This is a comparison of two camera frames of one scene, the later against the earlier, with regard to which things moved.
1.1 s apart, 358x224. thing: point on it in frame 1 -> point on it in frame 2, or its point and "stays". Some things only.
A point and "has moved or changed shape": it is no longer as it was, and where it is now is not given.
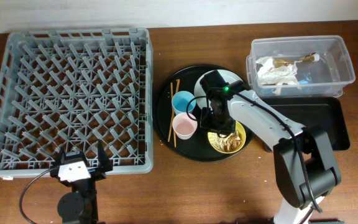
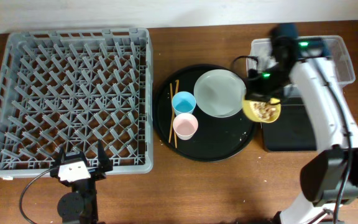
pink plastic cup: [184, 127] stays
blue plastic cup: [183, 101] stays
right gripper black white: [204, 122] -> [251, 93]
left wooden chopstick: [171, 111] stays
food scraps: [229, 143] has moved or changed shape
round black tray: [191, 114] stays
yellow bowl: [231, 143] has moved or changed shape
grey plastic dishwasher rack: [70, 89] stays
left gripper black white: [105, 163] stays
